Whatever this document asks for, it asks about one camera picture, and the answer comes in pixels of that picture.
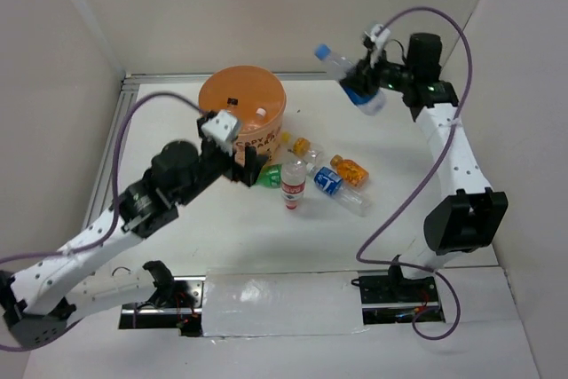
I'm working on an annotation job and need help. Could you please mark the clear bottle blue cap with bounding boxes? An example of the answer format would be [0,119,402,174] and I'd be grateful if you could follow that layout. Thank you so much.
[314,43,386,116]

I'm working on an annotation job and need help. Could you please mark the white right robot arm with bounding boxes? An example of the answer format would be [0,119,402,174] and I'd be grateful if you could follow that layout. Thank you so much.
[363,31,509,301]

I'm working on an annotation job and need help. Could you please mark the orange juice bottle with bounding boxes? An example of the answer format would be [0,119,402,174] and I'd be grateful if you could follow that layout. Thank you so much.
[329,154,369,188]

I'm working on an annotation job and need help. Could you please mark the orange capybara plastic bin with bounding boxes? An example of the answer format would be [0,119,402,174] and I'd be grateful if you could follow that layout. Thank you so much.
[198,66,287,163]

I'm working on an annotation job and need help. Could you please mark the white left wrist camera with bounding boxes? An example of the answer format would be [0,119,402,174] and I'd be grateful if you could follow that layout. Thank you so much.
[197,110,242,155]

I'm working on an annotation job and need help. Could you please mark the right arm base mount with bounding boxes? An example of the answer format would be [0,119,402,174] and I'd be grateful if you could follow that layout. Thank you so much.
[351,266,445,326]

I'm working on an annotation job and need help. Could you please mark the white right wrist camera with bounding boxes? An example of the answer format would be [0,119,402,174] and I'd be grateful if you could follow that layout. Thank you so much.
[362,22,391,67]

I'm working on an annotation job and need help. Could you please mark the clear bottle black cap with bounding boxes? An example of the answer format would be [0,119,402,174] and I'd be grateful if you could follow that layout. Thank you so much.
[225,98,239,114]

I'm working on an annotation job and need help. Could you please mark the green plastic soda bottle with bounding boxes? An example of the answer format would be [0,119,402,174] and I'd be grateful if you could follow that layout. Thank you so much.
[256,164,282,189]

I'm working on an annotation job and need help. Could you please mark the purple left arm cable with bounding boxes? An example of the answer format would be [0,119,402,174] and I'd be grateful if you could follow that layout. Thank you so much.
[0,91,212,353]

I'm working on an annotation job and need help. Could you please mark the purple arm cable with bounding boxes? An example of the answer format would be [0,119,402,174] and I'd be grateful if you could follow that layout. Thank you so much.
[356,6,474,344]
[0,91,212,353]

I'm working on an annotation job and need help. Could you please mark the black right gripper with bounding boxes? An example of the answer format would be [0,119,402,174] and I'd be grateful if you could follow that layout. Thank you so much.
[340,45,415,99]

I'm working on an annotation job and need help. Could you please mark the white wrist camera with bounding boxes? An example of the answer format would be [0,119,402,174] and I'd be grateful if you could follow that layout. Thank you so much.
[362,22,391,67]
[197,110,242,155]

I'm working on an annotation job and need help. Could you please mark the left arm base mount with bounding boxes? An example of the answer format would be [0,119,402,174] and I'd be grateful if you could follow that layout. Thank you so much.
[118,261,205,337]

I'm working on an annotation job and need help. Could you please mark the clear bottle blue label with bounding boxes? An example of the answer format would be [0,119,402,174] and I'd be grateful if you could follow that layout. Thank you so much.
[308,166,371,217]

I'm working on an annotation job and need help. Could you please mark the aluminium frame rail left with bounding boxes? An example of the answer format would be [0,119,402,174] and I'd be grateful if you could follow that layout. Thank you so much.
[82,85,138,229]

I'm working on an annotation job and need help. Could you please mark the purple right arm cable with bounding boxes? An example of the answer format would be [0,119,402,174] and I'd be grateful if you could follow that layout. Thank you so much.
[356,6,474,344]

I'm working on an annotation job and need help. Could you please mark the aluminium frame rail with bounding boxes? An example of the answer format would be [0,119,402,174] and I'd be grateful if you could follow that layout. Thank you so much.
[82,85,138,229]
[122,72,331,86]

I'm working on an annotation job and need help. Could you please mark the aluminium frame rail back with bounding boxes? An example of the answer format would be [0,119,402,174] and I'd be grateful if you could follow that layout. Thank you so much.
[122,72,331,86]

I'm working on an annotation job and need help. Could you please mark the clear bottle yellow cap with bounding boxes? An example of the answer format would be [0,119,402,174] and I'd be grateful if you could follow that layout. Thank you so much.
[280,131,324,164]

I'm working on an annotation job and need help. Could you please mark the clear bottle red label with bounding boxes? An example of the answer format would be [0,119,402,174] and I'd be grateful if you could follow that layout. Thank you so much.
[280,159,307,209]

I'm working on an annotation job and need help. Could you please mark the white-capped bottle inside bin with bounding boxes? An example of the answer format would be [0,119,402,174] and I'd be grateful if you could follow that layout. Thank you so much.
[245,107,267,129]

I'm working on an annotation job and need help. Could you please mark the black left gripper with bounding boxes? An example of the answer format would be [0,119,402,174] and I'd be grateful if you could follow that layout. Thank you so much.
[177,120,269,206]

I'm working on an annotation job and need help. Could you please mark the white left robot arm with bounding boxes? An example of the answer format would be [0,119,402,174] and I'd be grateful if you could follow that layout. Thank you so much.
[1,138,268,352]

